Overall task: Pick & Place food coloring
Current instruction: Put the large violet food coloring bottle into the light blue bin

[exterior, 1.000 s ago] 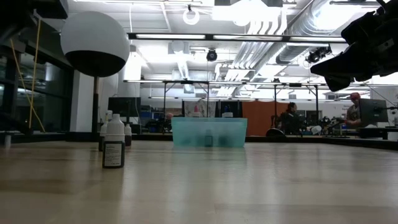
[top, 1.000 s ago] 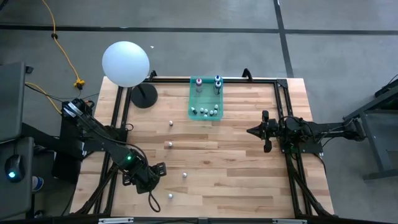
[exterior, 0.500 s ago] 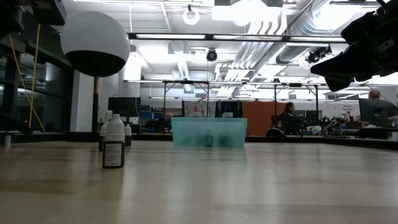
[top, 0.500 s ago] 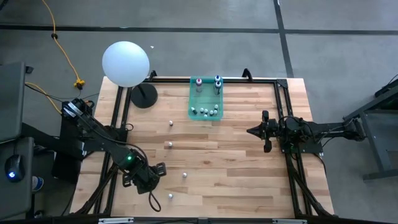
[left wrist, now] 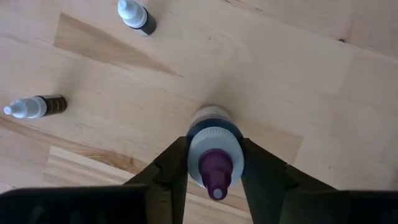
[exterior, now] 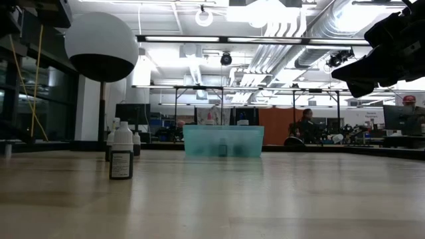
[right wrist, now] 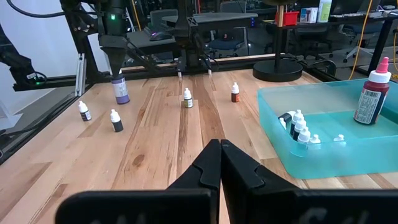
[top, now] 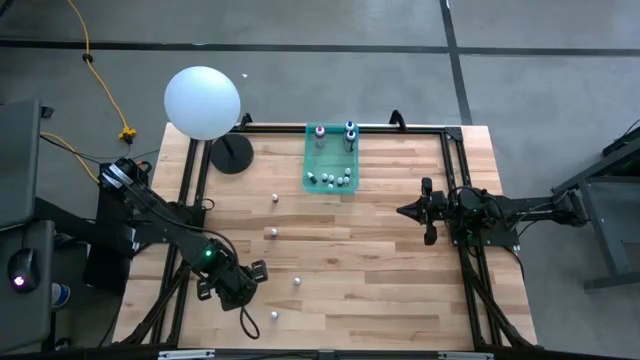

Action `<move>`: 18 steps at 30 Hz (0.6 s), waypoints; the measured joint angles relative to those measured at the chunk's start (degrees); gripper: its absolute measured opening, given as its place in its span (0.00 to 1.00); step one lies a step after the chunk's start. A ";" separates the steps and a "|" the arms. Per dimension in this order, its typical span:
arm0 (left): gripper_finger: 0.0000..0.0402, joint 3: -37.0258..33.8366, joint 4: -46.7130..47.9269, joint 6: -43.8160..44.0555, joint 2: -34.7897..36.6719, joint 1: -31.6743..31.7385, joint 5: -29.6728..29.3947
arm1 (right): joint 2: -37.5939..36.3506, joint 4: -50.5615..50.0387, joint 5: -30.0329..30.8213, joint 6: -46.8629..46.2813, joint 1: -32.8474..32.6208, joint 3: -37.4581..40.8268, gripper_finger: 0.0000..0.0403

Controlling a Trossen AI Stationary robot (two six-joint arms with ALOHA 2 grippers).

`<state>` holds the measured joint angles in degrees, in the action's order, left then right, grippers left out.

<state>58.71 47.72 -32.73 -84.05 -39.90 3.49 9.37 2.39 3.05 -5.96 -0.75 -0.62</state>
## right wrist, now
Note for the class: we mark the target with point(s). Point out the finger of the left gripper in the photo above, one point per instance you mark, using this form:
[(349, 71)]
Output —
[(108, 54), (119, 59)]

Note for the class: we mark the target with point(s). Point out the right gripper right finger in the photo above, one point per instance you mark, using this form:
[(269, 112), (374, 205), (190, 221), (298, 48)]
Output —
[(242, 186)]

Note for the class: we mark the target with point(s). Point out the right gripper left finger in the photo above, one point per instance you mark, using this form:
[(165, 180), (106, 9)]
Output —
[(205, 174)]

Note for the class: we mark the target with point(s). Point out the violet food coloring bottle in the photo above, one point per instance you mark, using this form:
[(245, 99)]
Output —
[(120, 91)]

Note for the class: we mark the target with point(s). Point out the small yellow-green dropper bottle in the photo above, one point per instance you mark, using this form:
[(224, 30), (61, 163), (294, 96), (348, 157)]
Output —
[(187, 99)]

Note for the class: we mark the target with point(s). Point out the small dark dropper bottle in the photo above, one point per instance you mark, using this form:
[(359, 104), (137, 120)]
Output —
[(315, 139), (286, 117), (339, 138), (300, 125), (298, 115), (84, 112), (304, 136), (117, 123)]

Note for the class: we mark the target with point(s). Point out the small orange dropper bottle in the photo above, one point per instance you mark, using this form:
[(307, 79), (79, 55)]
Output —
[(235, 93)]

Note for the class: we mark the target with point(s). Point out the pink food coloring bottle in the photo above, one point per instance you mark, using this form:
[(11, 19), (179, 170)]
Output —
[(371, 96)]

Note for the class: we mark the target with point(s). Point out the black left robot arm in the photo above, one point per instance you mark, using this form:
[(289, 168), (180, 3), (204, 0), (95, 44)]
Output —
[(189, 40)]

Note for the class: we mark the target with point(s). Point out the dark grey desk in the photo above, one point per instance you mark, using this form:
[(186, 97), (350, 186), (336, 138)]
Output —
[(146, 40)]

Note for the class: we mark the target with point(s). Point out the black computer mouse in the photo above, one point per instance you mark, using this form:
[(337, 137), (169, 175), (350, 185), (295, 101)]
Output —
[(160, 35)]

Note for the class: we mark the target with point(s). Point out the grey office chair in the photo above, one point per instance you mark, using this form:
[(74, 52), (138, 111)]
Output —
[(163, 17)]

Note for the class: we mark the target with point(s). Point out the teal translucent plastic bin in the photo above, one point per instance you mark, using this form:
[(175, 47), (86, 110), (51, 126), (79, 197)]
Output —
[(342, 161)]

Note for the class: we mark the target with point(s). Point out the blue seat office chair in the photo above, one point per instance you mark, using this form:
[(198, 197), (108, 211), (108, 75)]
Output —
[(224, 44), (357, 29)]

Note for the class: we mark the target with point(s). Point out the grey table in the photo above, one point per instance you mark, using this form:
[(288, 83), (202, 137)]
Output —
[(224, 17)]

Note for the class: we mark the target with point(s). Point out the red plastic bin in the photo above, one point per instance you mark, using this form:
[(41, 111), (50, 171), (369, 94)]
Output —
[(289, 18)]

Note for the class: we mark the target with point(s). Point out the white cardboard box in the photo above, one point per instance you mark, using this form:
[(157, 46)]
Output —
[(308, 15)]

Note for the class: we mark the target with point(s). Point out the white green bottle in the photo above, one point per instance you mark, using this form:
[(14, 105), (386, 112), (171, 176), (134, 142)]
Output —
[(324, 11)]

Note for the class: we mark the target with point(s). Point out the silver aluminium bracket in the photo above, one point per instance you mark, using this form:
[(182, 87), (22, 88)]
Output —
[(80, 74)]

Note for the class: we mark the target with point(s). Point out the black camera with green light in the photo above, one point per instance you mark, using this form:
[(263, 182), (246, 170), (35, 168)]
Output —
[(21, 71)]

